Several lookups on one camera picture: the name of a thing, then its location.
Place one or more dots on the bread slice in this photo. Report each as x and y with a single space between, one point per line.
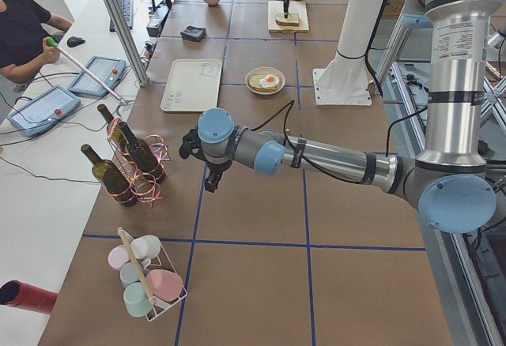
254 83
292 20

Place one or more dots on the white round plate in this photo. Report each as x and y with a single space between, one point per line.
265 70

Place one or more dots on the cream bear tray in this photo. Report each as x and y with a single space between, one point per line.
193 85

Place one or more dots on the wooden cutting board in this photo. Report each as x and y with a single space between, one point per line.
275 7

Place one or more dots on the green wine bottle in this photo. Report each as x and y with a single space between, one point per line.
115 137
142 155
110 177

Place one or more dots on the fried egg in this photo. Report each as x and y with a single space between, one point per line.
269 81

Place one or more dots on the white cup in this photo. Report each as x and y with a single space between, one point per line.
146 246

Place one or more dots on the grey folded cloth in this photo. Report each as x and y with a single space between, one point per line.
192 33

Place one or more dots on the light pink cup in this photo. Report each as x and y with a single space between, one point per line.
118 257

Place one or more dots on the grey cup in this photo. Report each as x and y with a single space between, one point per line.
128 274

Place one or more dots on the black box device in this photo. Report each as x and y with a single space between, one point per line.
157 21

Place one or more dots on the mint green cup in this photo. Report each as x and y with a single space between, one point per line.
136 301

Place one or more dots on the teach pendant far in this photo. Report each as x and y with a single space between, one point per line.
108 70

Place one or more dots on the teach pendant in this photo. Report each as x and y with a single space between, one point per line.
108 70
45 111

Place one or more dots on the black keyboard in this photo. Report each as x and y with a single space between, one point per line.
127 10

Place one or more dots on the teach pendant near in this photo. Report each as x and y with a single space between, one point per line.
45 111

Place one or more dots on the black computer mouse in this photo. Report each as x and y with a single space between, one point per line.
75 41

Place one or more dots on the pink grabber stick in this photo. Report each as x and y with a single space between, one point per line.
51 43

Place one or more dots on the red cylinder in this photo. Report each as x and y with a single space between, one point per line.
25 296

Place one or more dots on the seated person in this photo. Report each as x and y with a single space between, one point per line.
24 48

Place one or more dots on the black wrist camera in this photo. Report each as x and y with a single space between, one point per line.
191 145

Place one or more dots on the copper wire bottle rack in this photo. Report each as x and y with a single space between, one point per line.
142 184

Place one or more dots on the white wire cup rack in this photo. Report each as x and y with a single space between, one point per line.
161 261

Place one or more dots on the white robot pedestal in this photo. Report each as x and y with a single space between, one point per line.
344 82

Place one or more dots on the wooden rack handle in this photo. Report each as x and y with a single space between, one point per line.
137 267

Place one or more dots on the aluminium frame post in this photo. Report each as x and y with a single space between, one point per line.
127 41

